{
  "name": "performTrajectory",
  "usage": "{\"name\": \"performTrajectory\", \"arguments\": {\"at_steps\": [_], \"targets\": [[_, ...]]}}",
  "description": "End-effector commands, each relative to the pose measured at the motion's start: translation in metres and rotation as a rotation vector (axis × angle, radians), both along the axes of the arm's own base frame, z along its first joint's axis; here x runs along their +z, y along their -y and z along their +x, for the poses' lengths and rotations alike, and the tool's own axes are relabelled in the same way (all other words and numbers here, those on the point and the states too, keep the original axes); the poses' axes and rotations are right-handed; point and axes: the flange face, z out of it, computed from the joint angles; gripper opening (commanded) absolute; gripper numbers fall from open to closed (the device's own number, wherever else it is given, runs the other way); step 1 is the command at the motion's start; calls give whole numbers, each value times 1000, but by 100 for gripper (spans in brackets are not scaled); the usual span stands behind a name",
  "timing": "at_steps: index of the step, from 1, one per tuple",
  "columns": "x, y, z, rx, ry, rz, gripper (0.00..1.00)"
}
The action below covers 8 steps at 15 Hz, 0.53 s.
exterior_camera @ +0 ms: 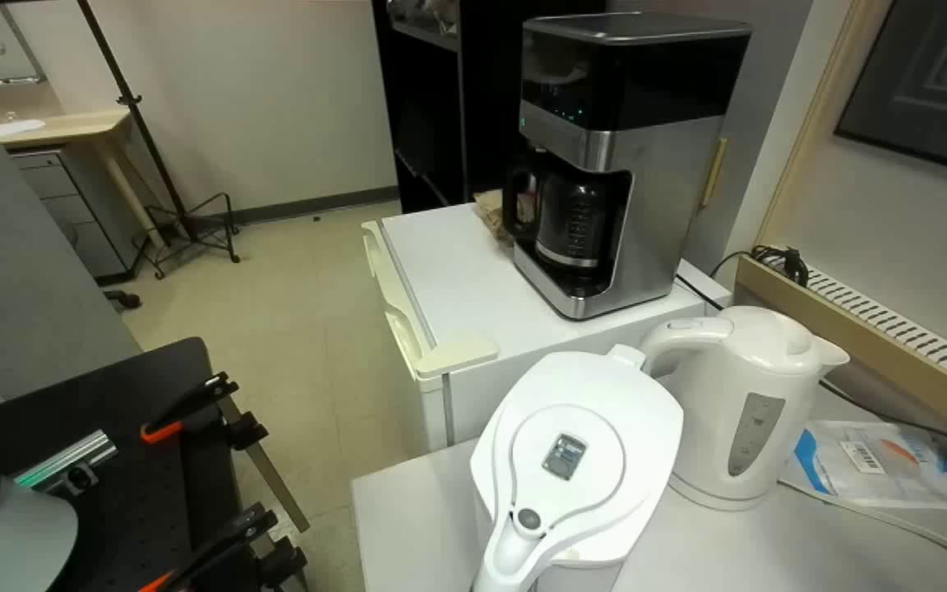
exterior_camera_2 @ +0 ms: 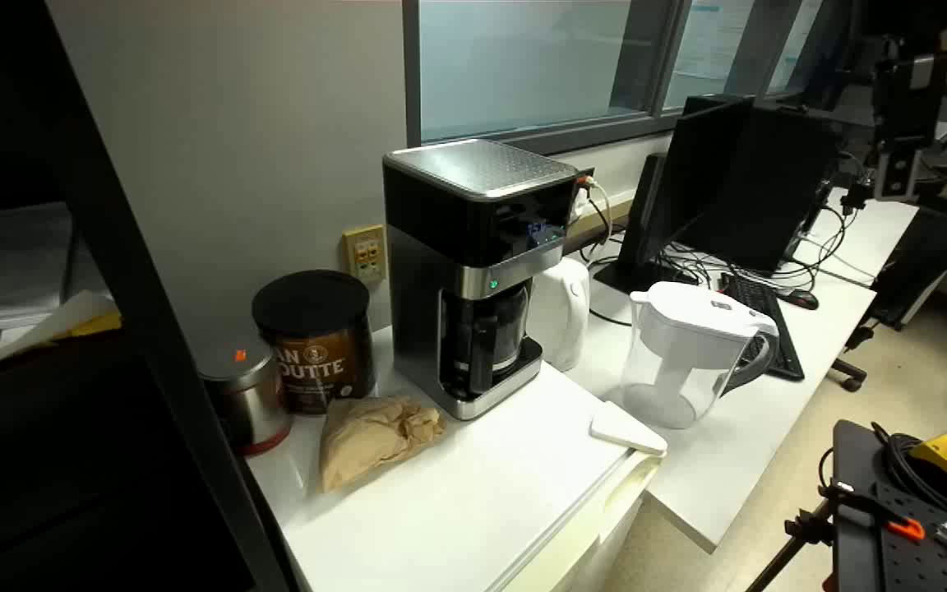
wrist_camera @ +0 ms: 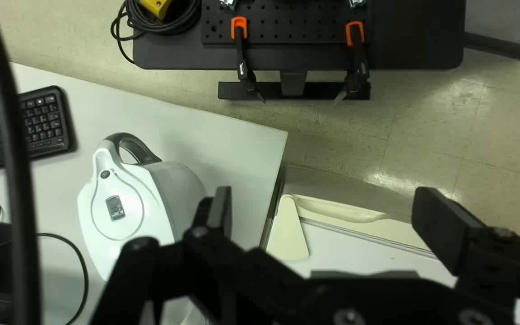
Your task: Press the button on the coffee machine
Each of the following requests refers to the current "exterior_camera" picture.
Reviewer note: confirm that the white electric kettle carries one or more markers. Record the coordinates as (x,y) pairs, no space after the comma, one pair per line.
(747,381)

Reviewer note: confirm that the blue and white plastic packet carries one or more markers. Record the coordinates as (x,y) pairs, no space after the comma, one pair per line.
(872,466)

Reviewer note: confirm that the upper orange-handled clamp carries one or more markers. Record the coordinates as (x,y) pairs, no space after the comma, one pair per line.
(205,405)

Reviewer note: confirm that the grey filing cabinet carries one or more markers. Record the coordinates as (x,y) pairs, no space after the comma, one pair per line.
(88,205)

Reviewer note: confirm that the black tripod stand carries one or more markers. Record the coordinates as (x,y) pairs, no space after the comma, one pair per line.
(200,228)

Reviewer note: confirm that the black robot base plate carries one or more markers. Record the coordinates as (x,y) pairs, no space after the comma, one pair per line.
(144,507)

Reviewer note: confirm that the wall radiator grille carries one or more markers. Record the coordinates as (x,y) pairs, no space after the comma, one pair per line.
(925,342)

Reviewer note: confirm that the wooden desk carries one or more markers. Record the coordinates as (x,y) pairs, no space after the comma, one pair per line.
(99,132)

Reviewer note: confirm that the dark framed picture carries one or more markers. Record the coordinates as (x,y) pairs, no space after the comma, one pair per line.
(900,96)

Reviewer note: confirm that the white water filter pitcher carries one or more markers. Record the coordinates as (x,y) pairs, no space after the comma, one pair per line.
(569,471)

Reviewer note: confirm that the orange-handled clamp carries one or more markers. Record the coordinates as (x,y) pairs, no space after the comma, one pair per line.
(205,405)
(237,535)

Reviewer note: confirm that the glass coffee carafe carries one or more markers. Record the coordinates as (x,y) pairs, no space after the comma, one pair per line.
(558,215)

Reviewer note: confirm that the black and silver coffee machine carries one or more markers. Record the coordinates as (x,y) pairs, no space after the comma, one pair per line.
(636,96)

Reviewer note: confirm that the white mini fridge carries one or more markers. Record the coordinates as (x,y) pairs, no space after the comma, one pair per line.
(464,319)

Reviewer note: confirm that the lower orange-handled clamp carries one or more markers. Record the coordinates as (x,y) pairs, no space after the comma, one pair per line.
(237,535)

